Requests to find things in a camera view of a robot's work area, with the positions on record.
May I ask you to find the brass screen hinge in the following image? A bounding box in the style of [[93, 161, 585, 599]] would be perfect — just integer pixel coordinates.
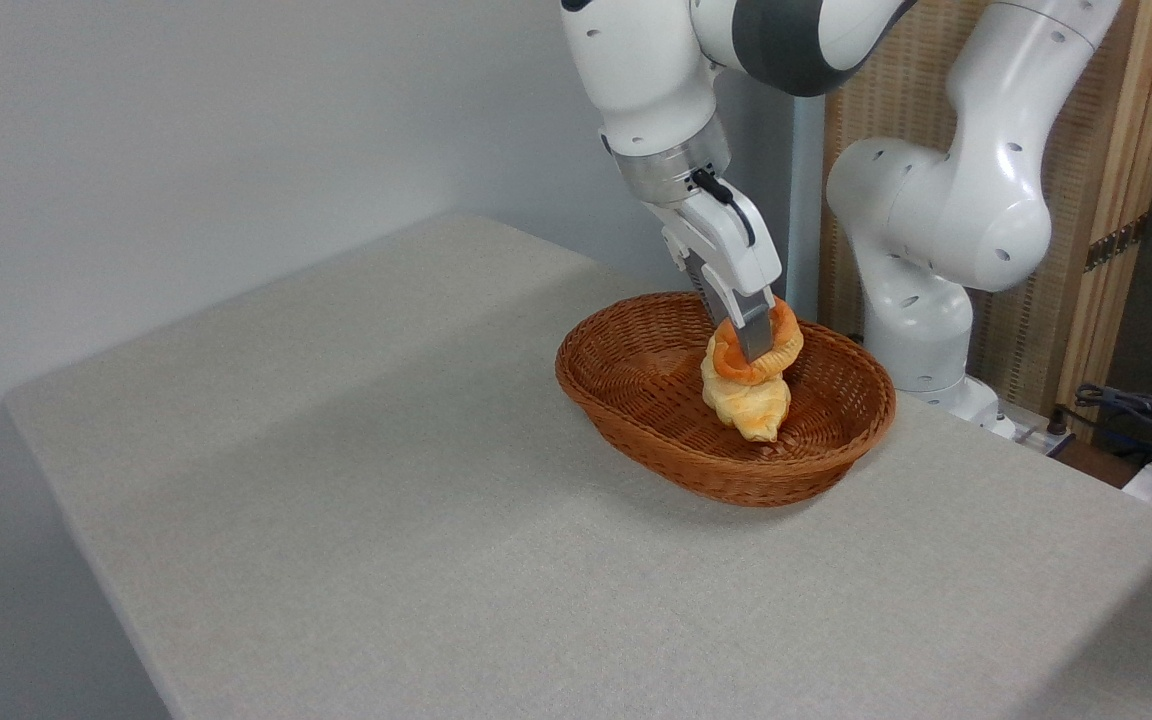
[[1083, 212, 1150, 274]]

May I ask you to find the white power strip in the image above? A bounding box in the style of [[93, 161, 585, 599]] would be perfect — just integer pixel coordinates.
[[1012, 408, 1078, 459]]

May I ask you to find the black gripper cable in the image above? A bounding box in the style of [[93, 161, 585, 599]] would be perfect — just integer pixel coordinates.
[[690, 168, 758, 249]]

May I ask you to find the pale vertical pole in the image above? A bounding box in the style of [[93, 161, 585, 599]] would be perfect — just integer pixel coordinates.
[[785, 94, 829, 322]]

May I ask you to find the bundle of dark cables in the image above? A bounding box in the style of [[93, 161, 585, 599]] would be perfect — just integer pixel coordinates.
[[1072, 347, 1152, 453]]

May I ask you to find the orange round braided bread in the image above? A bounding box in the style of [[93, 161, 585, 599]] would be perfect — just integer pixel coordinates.
[[710, 296, 806, 388]]

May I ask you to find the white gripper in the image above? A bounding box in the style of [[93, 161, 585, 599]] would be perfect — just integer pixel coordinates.
[[641, 183, 783, 365]]

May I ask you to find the pale elongated bread roll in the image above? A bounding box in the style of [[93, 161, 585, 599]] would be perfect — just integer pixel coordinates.
[[700, 344, 793, 444]]

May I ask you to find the brown wicker oval basket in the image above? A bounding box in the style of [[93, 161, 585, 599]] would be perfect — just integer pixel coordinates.
[[554, 290, 898, 509]]

